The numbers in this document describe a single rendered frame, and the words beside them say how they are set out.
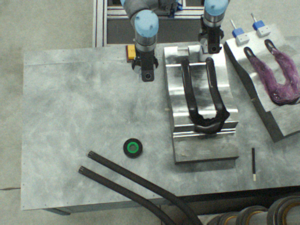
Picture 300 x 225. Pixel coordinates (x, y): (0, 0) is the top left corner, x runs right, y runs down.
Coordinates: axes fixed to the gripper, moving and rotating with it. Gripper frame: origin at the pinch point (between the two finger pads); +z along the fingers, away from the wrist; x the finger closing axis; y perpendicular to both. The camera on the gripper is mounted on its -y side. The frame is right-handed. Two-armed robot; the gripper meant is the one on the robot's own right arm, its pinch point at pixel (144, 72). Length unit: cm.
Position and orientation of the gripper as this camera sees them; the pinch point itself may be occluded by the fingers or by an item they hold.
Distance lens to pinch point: 148.5
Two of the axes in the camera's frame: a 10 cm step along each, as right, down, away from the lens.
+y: -0.9, -9.4, 3.2
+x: -9.9, 0.7, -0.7
